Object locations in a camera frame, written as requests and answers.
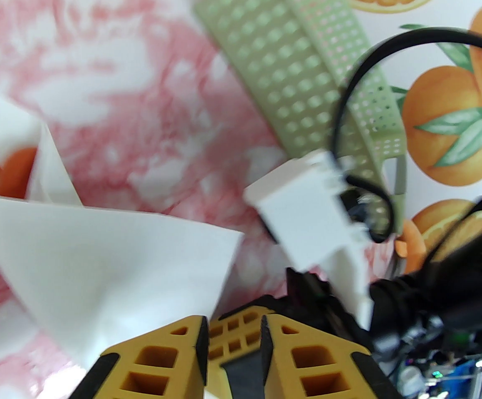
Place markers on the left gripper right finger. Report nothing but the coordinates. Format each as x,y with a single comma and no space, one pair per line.
320,368

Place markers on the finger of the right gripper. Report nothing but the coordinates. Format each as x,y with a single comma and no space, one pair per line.
234,333

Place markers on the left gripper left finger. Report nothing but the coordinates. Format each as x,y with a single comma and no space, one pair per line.
153,360

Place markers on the white paper napkin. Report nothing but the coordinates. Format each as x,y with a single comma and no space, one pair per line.
99,256

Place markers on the orange plastic spoon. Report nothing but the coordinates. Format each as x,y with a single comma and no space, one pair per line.
16,168

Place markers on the green perforated plastic basket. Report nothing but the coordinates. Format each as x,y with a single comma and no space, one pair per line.
274,56

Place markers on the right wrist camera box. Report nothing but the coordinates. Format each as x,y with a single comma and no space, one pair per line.
303,210

